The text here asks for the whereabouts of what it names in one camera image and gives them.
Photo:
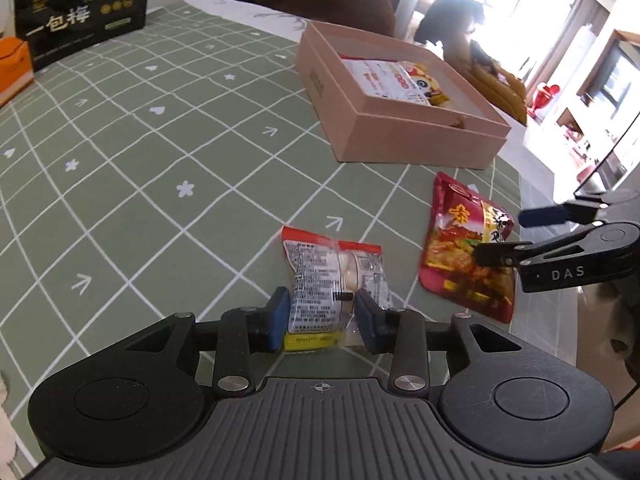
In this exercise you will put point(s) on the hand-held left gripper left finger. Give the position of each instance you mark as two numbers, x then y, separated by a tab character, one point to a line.
280	317

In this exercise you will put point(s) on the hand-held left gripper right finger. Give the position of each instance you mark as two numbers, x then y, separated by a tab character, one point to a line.
367	320

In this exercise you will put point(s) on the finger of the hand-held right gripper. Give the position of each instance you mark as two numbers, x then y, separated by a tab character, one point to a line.
542	216
530	255

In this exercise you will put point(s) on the small red snack packet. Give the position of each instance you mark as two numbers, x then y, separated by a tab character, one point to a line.
320	280

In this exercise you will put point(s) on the large red food pouch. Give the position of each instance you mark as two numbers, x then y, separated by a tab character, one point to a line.
450	270

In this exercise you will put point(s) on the pink cardboard box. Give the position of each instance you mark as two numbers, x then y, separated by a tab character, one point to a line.
400	142

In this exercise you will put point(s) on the red toy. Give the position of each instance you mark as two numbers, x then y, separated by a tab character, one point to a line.
542	100

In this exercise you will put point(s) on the yellow snack packet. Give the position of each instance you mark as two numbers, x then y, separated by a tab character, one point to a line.
425	85

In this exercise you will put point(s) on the green checked tablecloth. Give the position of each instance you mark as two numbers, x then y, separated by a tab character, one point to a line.
150	185

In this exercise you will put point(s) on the white red snack packet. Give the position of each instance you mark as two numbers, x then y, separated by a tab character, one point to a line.
380	80

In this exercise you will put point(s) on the black and mustard jacket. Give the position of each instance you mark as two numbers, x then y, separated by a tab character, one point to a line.
450	15

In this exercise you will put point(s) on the beige scalloped cloth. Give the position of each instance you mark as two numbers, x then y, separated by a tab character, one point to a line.
6	435

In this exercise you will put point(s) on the black printed bag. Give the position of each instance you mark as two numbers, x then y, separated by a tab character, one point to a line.
75	20

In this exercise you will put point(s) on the orange box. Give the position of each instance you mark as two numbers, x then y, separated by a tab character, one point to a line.
12	70

